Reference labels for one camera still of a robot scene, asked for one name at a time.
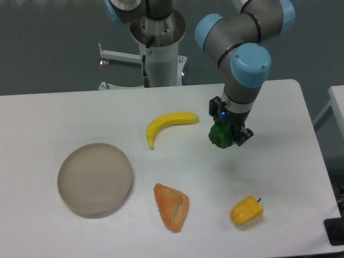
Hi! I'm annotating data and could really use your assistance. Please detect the white side table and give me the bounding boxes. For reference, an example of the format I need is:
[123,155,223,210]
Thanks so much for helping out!
[312,85,343,134]

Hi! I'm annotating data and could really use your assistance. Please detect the orange toy bread slice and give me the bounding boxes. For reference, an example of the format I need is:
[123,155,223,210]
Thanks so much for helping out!
[153,183,190,233]

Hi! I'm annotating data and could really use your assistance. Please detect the yellow toy pepper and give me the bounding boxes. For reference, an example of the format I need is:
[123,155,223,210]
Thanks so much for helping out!
[230,196,264,226]

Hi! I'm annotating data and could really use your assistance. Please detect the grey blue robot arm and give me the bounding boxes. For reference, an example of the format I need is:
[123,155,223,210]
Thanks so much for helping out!
[105,1,296,149]

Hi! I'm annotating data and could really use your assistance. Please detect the beige round plate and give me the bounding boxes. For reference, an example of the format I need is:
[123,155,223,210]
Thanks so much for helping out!
[57,143,133,218]

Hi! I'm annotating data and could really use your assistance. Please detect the green toy pepper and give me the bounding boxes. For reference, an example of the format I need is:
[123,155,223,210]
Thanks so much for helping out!
[208,122,233,149]

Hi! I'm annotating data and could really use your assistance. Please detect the yellow toy banana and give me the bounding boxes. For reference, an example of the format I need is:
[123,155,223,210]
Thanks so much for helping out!
[146,112,199,151]

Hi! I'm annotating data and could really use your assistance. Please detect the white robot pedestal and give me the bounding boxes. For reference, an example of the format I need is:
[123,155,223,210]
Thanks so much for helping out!
[97,8,188,91]

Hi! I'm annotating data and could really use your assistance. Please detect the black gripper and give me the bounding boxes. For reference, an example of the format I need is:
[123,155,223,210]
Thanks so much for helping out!
[209,96,254,146]

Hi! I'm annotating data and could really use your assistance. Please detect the black box at edge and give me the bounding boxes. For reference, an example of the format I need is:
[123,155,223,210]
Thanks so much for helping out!
[324,217,343,246]

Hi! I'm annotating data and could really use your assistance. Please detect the black cable on pedestal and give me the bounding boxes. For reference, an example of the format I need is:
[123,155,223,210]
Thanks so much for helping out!
[141,35,155,88]

